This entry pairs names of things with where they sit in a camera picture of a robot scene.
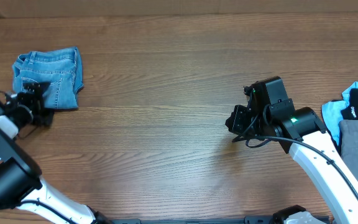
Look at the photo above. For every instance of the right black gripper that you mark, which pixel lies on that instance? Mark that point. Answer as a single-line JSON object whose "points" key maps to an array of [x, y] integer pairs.
{"points": [[235, 124]]}

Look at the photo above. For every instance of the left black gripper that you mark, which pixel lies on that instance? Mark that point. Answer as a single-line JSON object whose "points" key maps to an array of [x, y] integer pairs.
{"points": [[36, 101]]}

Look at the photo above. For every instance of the light blue denim jeans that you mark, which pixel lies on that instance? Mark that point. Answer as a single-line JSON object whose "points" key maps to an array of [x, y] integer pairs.
{"points": [[61, 69]]}

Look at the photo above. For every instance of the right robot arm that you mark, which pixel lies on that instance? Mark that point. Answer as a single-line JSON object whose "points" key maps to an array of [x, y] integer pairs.
{"points": [[270, 115]]}

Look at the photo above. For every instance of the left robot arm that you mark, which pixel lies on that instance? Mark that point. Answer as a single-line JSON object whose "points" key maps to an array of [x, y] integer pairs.
{"points": [[22, 185]]}

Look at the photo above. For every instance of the light blue cloth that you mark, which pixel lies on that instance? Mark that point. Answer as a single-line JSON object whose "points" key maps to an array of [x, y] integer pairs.
{"points": [[331, 112]]}

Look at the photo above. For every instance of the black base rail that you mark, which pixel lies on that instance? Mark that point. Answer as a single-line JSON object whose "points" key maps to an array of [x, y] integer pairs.
{"points": [[253, 219]]}

